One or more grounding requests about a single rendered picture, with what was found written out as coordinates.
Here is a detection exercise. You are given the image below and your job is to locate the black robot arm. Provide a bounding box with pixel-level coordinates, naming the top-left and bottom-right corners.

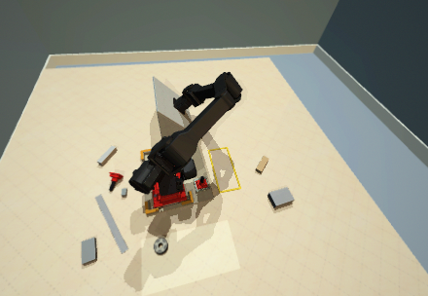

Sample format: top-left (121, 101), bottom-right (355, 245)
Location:
top-left (128, 72), bottom-right (243, 196)

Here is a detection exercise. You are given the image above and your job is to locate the small tan rectangular block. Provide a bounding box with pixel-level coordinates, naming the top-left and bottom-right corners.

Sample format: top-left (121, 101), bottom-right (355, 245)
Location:
top-left (255, 156), bottom-right (268, 173)

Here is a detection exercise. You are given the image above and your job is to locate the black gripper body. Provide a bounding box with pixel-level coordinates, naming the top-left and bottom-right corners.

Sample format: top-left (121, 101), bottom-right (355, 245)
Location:
top-left (132, 158), bottom-right (196, 179)

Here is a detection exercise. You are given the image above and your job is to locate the grey flat bar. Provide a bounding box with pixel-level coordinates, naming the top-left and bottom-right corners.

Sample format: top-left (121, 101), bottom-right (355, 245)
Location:
top-left (94, 194), bottom-right (128, 254)

